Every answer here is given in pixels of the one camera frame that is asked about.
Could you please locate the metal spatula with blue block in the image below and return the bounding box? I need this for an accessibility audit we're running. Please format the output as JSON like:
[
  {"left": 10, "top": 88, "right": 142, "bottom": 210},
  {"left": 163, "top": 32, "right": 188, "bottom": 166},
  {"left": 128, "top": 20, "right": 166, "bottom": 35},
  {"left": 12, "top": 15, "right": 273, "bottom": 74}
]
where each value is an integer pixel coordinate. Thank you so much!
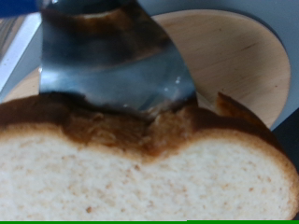
[{"left": 0, "top": 0, "right": 199, "bottom": 119}]

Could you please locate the white bread slice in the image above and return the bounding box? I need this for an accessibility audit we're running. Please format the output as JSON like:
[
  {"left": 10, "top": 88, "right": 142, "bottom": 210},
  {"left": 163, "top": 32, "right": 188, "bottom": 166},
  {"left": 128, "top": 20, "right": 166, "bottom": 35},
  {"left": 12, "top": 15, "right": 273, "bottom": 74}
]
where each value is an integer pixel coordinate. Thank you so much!
[{"left": 0, "top": 91, "right": 299, "bottom": 222}]

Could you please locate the silver toaster oven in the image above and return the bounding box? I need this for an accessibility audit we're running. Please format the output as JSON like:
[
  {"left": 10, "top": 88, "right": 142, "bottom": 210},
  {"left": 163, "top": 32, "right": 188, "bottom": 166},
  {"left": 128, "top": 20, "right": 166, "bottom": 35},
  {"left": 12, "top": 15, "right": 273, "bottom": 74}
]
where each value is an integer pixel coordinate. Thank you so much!
[{"left": 0, "top": 0, "right": 299, "bottom": 132}]

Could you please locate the round wooden board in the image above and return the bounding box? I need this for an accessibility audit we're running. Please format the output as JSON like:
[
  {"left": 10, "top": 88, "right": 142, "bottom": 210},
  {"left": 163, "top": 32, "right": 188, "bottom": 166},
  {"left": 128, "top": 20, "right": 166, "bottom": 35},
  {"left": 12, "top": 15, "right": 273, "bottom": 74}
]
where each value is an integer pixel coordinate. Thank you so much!
[{"left": 3, "top": 8, "right": 292, "bottom": 129}]

